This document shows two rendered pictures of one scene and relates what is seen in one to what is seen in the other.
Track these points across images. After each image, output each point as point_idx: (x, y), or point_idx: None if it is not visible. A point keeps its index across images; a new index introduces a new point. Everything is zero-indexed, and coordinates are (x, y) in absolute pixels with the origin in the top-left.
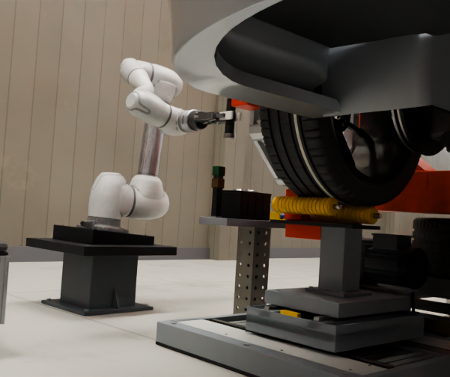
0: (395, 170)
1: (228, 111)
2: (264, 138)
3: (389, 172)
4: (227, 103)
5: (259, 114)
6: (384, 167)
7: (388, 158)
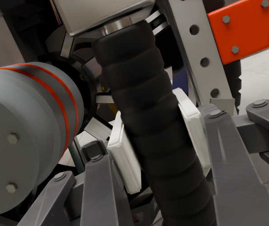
0: (65, 165)
1: (182, 93)
2: (237, 108)
3: (72, 168)
4: (160, 53)
5: (240, 64)
6: (52, 172)
7: None
